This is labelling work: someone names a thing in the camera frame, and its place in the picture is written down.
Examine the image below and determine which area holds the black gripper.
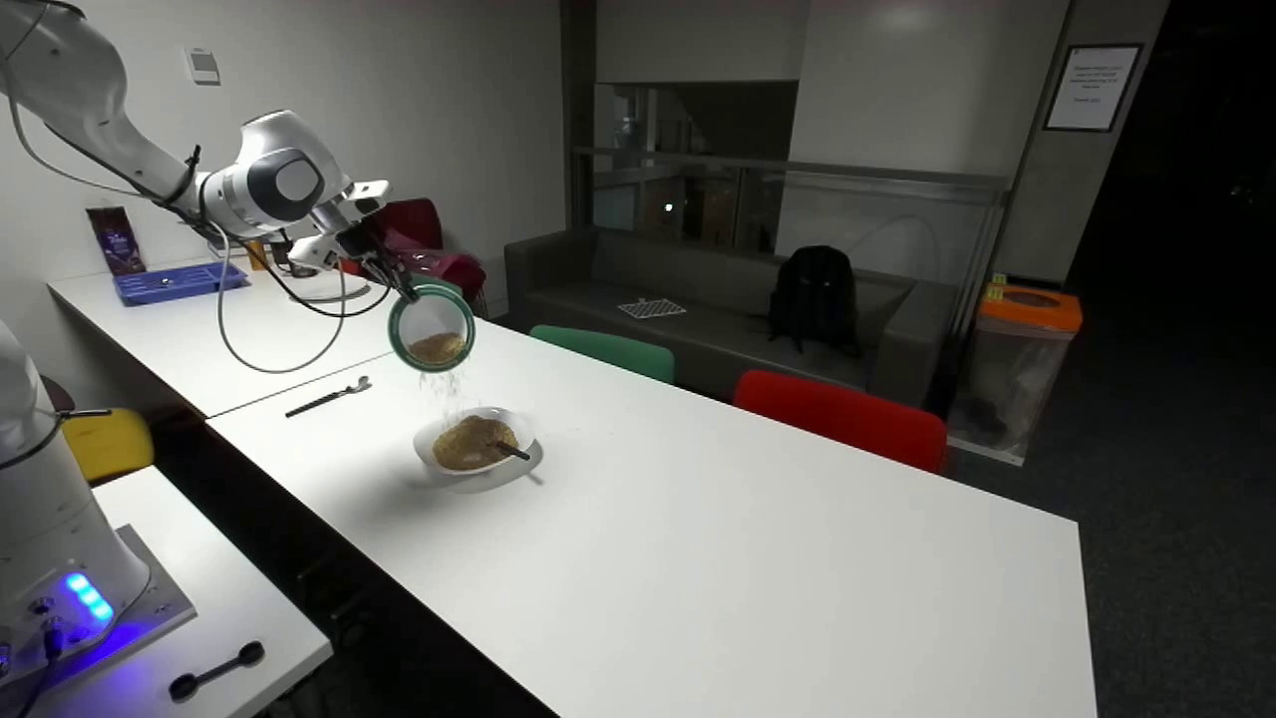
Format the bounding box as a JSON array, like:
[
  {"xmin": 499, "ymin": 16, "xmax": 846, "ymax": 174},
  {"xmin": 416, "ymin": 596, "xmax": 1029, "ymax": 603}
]
[{"xmin": 299, "ymin": 212, "xmax": 422, "ymax": 305}]

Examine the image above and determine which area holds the green rimmed white bowl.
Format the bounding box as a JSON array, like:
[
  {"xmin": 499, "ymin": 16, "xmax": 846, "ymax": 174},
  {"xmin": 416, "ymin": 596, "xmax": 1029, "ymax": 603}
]
[{"xmin": 383, "ymin": 274, "xmax": 479, "ymax": 375}]

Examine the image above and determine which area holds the dry rice pile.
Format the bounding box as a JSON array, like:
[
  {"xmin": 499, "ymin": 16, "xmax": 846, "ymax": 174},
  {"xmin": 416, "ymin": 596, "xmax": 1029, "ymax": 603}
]
[
  {"xmin": 431, "ymin": 410, "xmax": 525, "ymax": 474},
  {"xmin": 403, "ymin": 326, "xmax": 471, "ymax": 404}
]

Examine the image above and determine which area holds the black handled spoon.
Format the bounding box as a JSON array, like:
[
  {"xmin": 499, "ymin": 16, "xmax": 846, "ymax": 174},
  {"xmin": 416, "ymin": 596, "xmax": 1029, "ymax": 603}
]
[
  {"xmin": 483, "ymin": 436, "xmax": 551, "ymax": 488},
  {"xmin": 278, "ymin": 370, "xmax": 377, "ymax": 423}
]

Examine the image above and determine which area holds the dark red armchair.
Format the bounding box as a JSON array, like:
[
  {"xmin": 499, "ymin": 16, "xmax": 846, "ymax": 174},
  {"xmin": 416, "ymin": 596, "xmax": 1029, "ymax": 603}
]
[{"xmin": 351, "ymin": 194, "xmax": 491, "ymax": 305}]

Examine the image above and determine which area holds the green chair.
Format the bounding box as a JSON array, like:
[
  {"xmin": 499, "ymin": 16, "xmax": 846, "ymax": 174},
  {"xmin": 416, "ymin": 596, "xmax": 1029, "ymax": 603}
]
[{"xmin": 525, "ymin": 318, "xmax": 680, "ymax": 386}]

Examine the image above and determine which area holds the paper sheet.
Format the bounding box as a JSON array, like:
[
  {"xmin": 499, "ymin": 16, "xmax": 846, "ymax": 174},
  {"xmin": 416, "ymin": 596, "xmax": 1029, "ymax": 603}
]
[{"xmin": 612, "ymin": 290, "xmax": 694, "ymax": 326}]

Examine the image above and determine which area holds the grey sofa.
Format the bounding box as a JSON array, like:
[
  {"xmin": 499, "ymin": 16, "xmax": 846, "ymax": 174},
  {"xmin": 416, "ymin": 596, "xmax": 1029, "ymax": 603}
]
[{"xmin": 501, "ymin": 224, "xmax": 959, "ymax": 410}]

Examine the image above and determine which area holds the yellow chair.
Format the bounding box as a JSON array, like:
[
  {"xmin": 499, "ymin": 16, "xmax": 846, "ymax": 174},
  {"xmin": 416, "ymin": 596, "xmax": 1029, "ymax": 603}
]
[{"xmin": 58, "ymin": 404, "xmax": 159, "ymax": 488}]

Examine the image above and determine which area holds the black backpack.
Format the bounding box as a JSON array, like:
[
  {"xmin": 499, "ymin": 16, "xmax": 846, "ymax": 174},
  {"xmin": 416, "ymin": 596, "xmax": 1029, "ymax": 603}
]
[{"xmin": 767, "ymin": 242, "xmax": 864, "ymax": 359}]

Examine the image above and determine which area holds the black dumbbell shaped tool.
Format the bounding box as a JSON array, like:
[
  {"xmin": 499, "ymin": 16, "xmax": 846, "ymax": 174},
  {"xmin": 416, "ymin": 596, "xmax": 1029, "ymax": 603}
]
[{"xmin": 169, "ymin": 640, "xmax": 268, "ymax": 706}]

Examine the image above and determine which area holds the red chair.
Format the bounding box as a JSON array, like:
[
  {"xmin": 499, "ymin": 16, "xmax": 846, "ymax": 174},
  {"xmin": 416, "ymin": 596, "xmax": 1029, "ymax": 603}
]
[{"xmin": 731, "ymin": 369, "xmax": 952, "ymax": 480}]

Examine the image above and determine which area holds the glass railing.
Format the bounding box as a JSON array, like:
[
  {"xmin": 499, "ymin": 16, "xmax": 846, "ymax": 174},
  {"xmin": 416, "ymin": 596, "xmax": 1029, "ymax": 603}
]
[{"xmin": 569, "ymin": 141, "xmax": 1016, "ymax": 416}]

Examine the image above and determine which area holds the orange lidded bin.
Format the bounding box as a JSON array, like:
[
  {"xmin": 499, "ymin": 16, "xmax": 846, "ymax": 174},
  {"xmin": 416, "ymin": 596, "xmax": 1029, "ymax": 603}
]
[{"xmin": 944, "ymin": 274, "xmax": 1088, "ymax": 472}]

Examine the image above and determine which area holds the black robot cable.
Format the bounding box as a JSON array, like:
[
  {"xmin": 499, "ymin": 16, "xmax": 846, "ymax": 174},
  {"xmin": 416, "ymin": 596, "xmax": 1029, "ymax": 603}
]
[{"xmin": 213, "ymin": 236, "xmax": 398, "ymax": 378}]

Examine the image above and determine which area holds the small wall sign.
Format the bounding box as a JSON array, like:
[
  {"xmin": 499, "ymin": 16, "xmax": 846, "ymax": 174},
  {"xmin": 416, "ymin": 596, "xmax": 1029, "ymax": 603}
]
[{"xmin": 185, "ymin": 43, "xmax": 226, "ymax": 92}]

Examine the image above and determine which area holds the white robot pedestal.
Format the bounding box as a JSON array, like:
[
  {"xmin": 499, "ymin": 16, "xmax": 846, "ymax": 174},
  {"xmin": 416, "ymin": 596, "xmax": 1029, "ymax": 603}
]
[{"xmin": 0, "ymin": 317, "xmax": 201, "ymax": 704}]

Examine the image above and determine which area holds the framed wall notice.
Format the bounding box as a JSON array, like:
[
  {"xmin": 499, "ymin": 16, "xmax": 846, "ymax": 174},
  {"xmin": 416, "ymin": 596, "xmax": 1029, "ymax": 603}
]
[{"xmin": 1040, "ymin": 39, "xmax": 1147, "ymax": 137}]

